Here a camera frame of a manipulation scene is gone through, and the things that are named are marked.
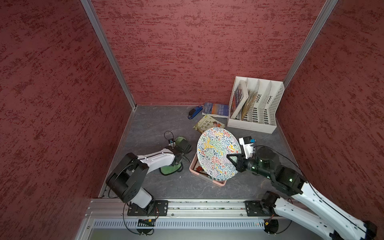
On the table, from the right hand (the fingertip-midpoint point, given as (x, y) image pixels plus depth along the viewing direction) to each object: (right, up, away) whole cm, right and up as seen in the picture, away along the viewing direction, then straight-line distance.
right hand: (227, 160), depth 69 cm
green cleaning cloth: (-30, -11, +18) cm, 36 cm away
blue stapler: (-16, +25, +44) cm, 53 cm away
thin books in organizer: (+15, +35, +26) cm, 46 cm away
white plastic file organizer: (+37, +20, +45) cm, 62 cm away
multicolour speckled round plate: (-6, +6, +4) cm, 9 cm away
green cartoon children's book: (-6, +17, +41) cm, 45 cm away
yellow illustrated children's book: (+21, +31, +26) cm, 46 cm away
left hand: (-26, -7, +22) cm, 35 cm away
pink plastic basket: (-14, -10, +18) cm, 25 cm away
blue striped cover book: (+4, +27, +49) cm, 56 cm away
